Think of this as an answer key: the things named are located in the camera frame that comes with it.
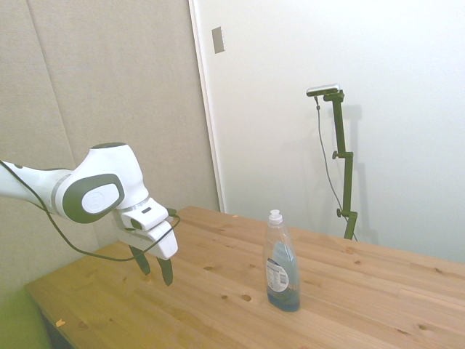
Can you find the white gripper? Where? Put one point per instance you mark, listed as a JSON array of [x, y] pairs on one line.
[[160, 243]]

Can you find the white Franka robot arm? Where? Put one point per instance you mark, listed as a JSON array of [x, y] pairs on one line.
[[98, 174]]

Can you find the clear dish soap bottle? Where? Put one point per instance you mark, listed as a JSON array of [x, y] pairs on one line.
[[282, 265]]

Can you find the green chair seat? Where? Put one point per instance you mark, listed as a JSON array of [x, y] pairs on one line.
[[18, 320]]

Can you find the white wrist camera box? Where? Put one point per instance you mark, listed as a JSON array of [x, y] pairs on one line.
[[145, 217]]

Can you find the white door frame trim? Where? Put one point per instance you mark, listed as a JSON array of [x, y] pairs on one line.
[[207, 105]]

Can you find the dark green camera stand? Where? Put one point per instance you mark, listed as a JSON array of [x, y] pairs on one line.
[[343, 163]]

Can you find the grey wall switch plate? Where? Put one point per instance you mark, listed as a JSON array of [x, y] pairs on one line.
[[218, 40]]

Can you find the silver exterior camera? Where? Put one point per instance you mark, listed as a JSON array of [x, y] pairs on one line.
[[323, 89]]

